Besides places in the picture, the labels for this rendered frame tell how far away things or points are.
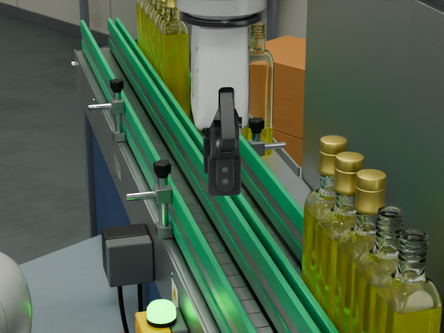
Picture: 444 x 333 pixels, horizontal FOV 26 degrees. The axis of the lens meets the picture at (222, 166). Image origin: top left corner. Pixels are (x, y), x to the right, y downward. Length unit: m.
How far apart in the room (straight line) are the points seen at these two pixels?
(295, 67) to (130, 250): 2.17
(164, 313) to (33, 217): 2.78
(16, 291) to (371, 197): 0.43
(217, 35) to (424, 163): 0.47
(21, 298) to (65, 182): 3.35
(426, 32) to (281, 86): 2.60
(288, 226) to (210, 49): 0.71
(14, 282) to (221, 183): 0.34
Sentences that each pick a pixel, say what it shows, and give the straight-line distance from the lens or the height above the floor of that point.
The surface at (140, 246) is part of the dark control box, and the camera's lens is 1.67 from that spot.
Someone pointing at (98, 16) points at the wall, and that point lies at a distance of 6.83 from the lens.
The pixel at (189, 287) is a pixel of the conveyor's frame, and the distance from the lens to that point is 1.44.
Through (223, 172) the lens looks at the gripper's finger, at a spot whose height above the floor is 1.40.
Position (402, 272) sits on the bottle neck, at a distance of 1.03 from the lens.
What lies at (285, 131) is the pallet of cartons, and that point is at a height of 0.43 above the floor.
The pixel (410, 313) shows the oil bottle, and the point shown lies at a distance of 1.03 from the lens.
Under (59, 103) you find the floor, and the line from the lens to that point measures 5.61.
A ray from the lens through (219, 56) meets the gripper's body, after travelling 0.87.
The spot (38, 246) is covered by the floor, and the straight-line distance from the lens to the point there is 3.93.
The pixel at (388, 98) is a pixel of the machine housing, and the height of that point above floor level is 1.32.
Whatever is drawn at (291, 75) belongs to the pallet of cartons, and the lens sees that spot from 3.76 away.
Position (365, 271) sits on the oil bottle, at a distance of 1.08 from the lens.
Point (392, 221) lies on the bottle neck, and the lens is 1.06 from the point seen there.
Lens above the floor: 1.75
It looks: 22 degrees down
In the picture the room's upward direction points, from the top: straight up
